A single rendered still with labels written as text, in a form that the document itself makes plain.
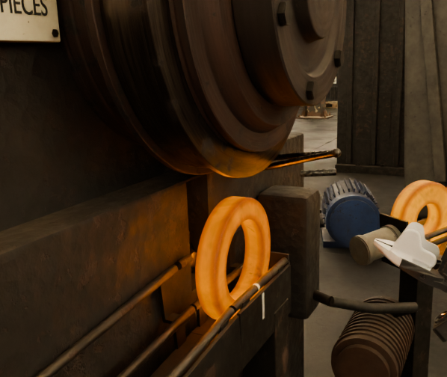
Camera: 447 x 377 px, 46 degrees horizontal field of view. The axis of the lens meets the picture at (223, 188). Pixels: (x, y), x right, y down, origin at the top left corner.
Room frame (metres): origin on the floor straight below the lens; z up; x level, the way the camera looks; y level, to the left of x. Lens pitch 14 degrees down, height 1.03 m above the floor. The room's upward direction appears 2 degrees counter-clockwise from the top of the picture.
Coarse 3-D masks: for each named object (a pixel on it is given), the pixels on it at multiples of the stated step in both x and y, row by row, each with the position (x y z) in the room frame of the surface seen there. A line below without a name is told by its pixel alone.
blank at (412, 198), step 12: (420, 180) 1.05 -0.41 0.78; (408, 192) 1.02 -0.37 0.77; (420, 192) 1.01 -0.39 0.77; (432, 192) 1.03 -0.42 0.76; (444, 192) 1.04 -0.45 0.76; (396, 204) 1.02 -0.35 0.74; (408, 204) 1.00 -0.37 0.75; (420, 204) 1.01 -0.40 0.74; (432, 204) 1.04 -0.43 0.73; (444, 204) 1.04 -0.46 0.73; (396, 216) 1.00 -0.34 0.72; (408, 216) 1.00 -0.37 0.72; (432, 216) 1.06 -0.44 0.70; (444, 216) 1.05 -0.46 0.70; (432, 228) 1.04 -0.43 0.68; (432, 240) 1.03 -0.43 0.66
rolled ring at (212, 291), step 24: (216, 216) 0.69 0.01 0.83; (240, 216) 0.71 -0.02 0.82; (264, 216) 0.78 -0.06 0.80; (216, 240) 0.66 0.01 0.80; (264, 240) 0.78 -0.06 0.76; (216, 264) 0.64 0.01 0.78; (264, 264) 0.77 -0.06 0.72; (216, 288) 0.64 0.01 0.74; (240, 288) 0.75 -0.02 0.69; (216, 312) 0.66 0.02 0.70
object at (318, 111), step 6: (324, 102) 9.48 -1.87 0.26; (306, 108) 9.53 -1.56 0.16; (312, 108) 9.48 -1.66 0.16; (318, 108) 9.43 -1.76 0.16; (324, 108) 9.38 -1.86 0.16; (306, 114) 9.53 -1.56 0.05; (312, 114) 9.48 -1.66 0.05; (318, 114) 9.43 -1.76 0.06; (324, 114) 9.22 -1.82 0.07; (330, 114) 9.49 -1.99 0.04
